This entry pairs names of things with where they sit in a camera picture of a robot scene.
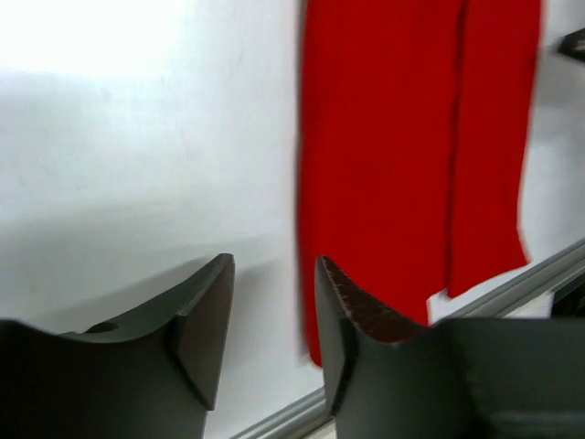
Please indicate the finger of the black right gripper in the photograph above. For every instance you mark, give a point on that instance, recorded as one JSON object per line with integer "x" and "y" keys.
{"x": 573, "y": 45}

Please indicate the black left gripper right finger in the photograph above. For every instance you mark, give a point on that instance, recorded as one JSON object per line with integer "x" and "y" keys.
{"x": 434, "y": 379}

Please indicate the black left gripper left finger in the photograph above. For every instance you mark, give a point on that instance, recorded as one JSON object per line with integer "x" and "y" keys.
{"x": 151, "y": 372}

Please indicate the red t shirt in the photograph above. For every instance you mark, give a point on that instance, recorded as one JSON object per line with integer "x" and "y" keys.
{"x": 414, "y": 122}

